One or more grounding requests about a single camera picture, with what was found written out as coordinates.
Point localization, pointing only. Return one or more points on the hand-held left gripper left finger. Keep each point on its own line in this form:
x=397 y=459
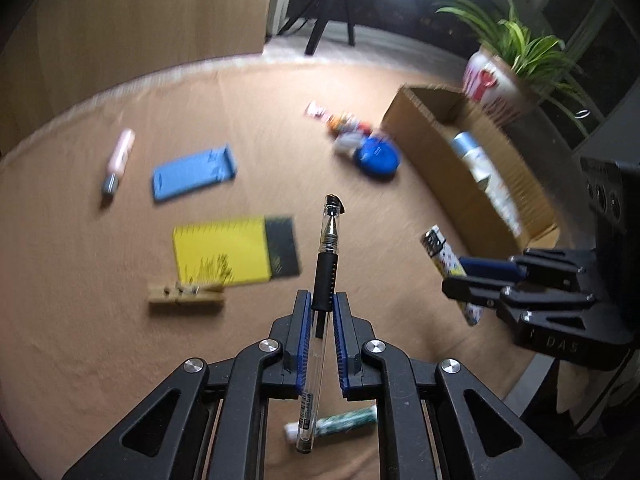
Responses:
x=301 y=340

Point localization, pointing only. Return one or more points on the pink bottle with grey cap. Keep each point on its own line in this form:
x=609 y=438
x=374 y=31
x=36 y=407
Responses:
x=121 y=155

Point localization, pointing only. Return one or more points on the blue round tape measure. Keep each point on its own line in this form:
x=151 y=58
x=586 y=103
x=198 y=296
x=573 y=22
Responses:
x=377 y=157

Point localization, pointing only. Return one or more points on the cardboard box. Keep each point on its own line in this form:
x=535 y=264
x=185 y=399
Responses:
x=450 y=200

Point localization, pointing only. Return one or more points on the black tripod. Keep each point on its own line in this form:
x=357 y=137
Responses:
x=320 y=25

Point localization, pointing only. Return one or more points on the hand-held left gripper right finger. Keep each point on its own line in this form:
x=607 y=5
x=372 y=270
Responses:
x=342 y=340

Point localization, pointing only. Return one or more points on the large light wooden board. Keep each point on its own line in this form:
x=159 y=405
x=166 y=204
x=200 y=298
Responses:
x=150 y=10

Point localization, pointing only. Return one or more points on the small white object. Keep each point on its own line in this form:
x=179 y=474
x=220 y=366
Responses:
x=346 y=142

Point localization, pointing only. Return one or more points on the green patterned tube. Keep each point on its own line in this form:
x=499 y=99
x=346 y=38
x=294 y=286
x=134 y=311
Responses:
x=345 y=420

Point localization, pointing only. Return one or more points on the blue phone stand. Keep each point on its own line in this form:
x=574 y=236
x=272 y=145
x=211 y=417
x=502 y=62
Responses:
x=190 y=175

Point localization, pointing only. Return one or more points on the wooden clothespin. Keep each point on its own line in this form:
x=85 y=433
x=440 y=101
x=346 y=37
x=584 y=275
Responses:
x=185 y=302

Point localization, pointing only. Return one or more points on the clear black pen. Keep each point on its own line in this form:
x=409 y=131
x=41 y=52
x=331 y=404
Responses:
x=327 y=260

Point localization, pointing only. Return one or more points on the spider plant in painted pot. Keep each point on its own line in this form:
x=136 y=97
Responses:
x=492 y=87

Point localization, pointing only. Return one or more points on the yellow and black card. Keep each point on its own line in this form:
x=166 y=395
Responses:
x=220 y=245

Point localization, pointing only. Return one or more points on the patterned folding knife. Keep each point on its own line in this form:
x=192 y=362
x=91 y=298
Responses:
x=440 y=252

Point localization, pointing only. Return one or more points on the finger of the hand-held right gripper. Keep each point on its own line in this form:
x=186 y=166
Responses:
x=480 y=292
x=490 y=266

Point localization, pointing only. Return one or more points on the white lotion bottle blue cap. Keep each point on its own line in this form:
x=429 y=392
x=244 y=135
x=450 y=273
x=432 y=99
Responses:
x=475 y=155

